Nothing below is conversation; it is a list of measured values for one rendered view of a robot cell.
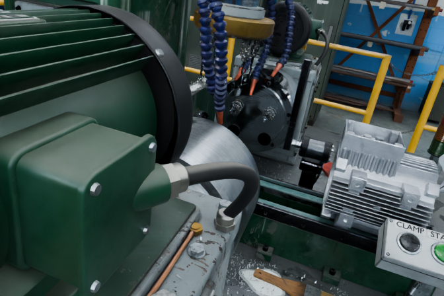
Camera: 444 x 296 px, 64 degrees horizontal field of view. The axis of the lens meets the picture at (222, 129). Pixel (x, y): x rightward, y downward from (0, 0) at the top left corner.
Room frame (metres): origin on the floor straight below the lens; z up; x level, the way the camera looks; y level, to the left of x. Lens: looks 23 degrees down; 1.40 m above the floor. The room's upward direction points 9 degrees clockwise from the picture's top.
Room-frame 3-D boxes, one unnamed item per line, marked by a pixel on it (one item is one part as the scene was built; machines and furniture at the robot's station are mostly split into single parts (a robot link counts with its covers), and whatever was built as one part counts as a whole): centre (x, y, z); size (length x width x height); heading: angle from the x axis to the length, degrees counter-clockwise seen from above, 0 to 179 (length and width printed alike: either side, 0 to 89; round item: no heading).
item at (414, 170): (0.71, -0.37, 1.01); 0.20 x 0.19 x 0.19; 73
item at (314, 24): (1.41, -0.23, 1.16); 0.33 x 0.26 x 0.42; 164
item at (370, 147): (0.72, -0.33, 1.11); 0.12 x 0.11 x 0.07; 73
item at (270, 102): (1.13, -0.12, 1.04); 0.41 x 0.25 x 0.25; 164
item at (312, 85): (1.38, -0.19, 0.99); 0.35 x 0.31 x 0.37; 164
